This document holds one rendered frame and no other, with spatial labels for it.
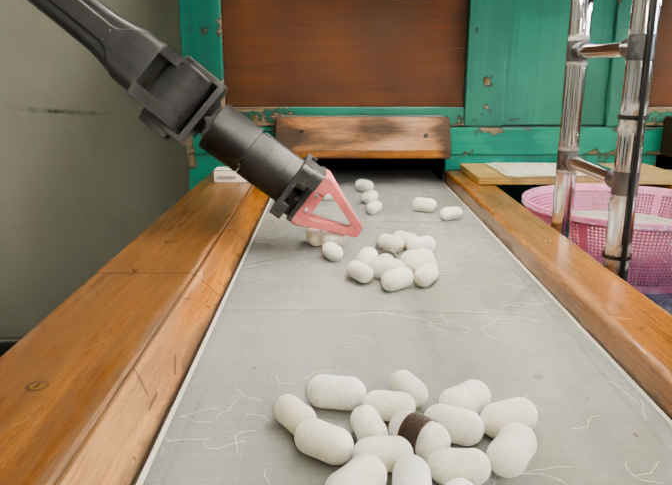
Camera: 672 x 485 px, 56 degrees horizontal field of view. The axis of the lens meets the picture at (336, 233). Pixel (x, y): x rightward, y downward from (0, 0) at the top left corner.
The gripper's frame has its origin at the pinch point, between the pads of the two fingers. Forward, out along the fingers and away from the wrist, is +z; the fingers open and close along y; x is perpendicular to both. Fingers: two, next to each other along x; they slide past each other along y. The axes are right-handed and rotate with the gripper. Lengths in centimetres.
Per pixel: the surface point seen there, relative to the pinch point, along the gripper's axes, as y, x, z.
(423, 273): -13.7, -2.9, 5.5
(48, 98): 114, 42, -74
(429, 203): 17.8, -6.2, 9.3
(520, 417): -38.8, -3.9, 7.5
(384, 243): -1.5, -0.9, 3.5
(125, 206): 116, 57, -40
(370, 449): -42.0, 1.2, 0.7
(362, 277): -12.8, 1.1, 1.4
